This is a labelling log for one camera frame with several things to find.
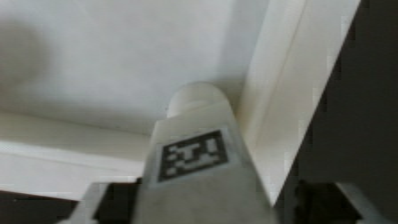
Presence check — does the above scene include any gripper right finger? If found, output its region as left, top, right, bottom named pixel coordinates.
left=293, top=181, right=390, bottom=224

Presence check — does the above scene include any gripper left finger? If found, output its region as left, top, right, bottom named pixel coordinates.
left=58, top=182, right=140, bottom=224

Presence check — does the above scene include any white leg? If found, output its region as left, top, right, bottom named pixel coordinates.
left=131, top=82, right=278, bottom=224

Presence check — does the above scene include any white square tabletop part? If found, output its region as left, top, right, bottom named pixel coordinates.
left=0, top=0, right=360, bottom=199

